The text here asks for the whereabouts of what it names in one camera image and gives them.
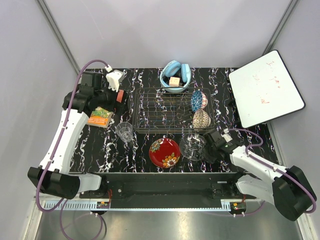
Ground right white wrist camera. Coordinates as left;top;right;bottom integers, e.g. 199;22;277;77
221;128;233;143

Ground light blue headphones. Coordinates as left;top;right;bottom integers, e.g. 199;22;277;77
162;60;191;84

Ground red floral plate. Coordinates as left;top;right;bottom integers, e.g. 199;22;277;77
148;138;181;169

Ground light blue bowl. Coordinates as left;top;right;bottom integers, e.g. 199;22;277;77
159;70;192;94

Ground beige patterned bowl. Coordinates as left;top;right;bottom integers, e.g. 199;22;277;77
192;108;211;129

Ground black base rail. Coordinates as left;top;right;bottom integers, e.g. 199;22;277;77
79;172;243;211

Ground pink plastic cup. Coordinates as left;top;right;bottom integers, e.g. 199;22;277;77
116;89;125;103

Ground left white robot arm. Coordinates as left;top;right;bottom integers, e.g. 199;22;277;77
27;70;128;200

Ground clear glass plate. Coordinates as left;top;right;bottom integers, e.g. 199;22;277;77
179;133;207;162

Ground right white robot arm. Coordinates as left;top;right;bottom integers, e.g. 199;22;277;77
203;129;317;222

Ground wire dish rack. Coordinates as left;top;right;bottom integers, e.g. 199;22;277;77
132;87;215;134

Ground orange treehouse book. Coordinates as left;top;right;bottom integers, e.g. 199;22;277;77
87;107;113;128

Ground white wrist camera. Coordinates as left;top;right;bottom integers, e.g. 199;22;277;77
106;70;125;92
221;128;233;143

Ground blue patterned bowl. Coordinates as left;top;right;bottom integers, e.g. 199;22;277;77
190;90;208;112

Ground purple cable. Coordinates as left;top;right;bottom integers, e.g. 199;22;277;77
34;59;113;240
207;128;318;217

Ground beige cube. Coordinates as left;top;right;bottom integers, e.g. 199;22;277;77
169;76;180;88

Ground white whiteboard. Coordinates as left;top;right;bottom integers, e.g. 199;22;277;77
229;50;306;128

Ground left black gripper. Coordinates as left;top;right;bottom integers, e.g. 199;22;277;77
94;80;129;115

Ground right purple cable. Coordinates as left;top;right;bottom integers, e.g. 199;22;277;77
207;128;318;217

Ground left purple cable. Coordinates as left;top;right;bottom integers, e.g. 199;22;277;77
34;59;113;240

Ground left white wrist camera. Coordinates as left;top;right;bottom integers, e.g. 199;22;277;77
106;70;125;92

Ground clear drinking glass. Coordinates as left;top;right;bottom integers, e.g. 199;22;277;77
115;122;133;143

